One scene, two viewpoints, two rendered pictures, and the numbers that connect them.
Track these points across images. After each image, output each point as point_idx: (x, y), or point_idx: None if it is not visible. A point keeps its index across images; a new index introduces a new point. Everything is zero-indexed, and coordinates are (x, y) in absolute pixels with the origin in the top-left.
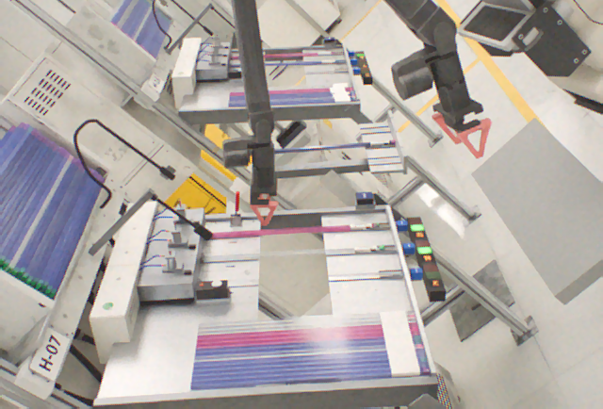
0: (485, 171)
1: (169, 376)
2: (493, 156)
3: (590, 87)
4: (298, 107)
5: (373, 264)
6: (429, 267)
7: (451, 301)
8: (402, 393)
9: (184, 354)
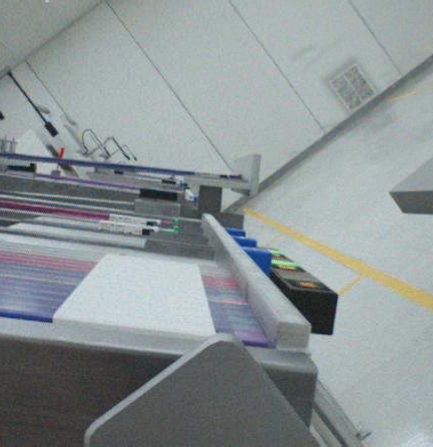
0: (421, 175)
1: None
2: None
3: None
4: (93, 190)
5: (139, 242)
6: (290, 272)
7: None
8: (82, 412)
9: None
